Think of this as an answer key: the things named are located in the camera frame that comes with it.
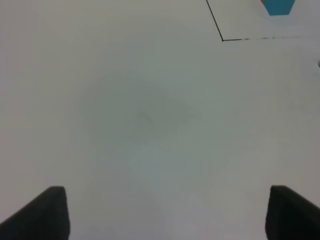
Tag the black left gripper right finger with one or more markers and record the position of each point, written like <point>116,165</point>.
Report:
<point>290,216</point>

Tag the blue template block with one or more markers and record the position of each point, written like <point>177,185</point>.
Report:
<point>278,7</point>

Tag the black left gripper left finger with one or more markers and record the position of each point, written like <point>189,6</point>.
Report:
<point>46,217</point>

